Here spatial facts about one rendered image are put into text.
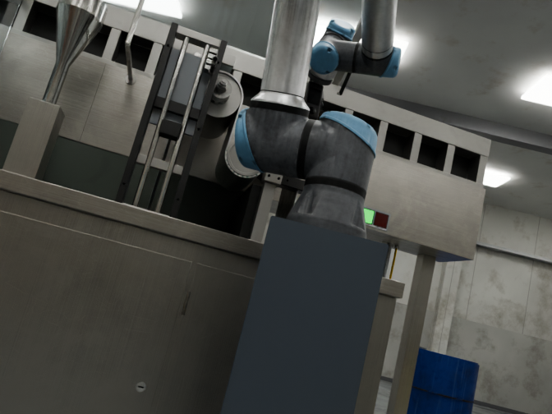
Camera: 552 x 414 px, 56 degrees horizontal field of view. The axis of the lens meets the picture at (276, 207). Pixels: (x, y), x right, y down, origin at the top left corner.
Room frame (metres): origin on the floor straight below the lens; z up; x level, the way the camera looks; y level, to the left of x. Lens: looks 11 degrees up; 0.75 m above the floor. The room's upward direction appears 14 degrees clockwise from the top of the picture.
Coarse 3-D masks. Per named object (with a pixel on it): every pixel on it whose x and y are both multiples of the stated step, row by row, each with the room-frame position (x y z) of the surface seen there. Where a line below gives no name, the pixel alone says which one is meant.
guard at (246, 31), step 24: (120, 0) 1.73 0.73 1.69; (168, 0) 1.72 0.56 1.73; (192, 0) 1.71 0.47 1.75; (216, 0) 1.71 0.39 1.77; (240, 0) 1.70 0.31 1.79; (264, 0) 1.70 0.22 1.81; (336, 0) 1.68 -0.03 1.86; (360, 0) 1.67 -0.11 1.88; (168, 24) 1.79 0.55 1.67; (192, 24) 1.78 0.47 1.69; (216, 24) 1.77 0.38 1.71; (240, 24) 1.77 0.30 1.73; (264, 24) 1.76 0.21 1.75; (240, 48) 1.84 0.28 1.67; (264, 48) 1.83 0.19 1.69
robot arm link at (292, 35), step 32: (288, 0) 0.86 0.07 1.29; (320, 0) 0.88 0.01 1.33; (288, 32) 0.87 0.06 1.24; (288, 64) 0.89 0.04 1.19; (256, 96) 0.93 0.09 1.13; (288, 96) 0.91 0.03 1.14; (256, 128) 0.92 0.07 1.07; (288, 128) 0.91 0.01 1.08; (256, 160) 0.95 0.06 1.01; (288, 160) 0.93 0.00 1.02
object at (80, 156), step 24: (0, 120) 1.68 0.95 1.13; (0, 144) 1.69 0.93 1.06; (72, 144) 1.73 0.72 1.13; (0, 168) 1.69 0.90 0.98; (48, 168) 1.72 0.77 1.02; (72, 168) 1.73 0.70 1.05; (96, 168) 1.75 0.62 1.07; (120, 168) 1.76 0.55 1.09; (96, 192) 1.75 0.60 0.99; (144, 192) 1.78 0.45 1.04; (168, 192) 1.80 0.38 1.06; (192, 192) 1.81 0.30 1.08; (216, 192) 1.83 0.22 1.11; (240, 192) 1.85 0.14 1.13; (192, 216) 1.82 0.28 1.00; (216, 216) 1.83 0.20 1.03
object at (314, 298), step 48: (288, 240) 0.85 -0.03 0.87; (336, 240) 0.84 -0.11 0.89; (288, 288) 0.85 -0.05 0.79; (336, 288) 0.84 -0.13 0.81; (240, 336) 0.85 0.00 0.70; (288, 336) 0.85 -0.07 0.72; (336, 336) 0.84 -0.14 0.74; (240, 384) 0.85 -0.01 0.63; (288, 384) 0.84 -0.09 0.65; (336, 384) 0.84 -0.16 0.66
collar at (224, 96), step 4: (216, 80) 1.43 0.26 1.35; (216, 84) 1.43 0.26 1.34; (228, 84) 1.44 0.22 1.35; (228, 88) 1.44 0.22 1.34; (216, 92) 1.43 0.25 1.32; (224, 92) 1.44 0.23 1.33; (228, 92) 1.44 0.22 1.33; (212, 96) 1.45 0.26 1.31; (216, 96) 1.43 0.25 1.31; (220, 96) 1.44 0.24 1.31; (224, 96) 1.44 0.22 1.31; (228, 96) 1.45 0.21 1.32; (212, 100) 1.48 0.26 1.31; (216, 100) 1.46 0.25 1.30; (220, 100) 1.46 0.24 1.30; (224, 100) 1.46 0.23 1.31; (220, 104) 1.49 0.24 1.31
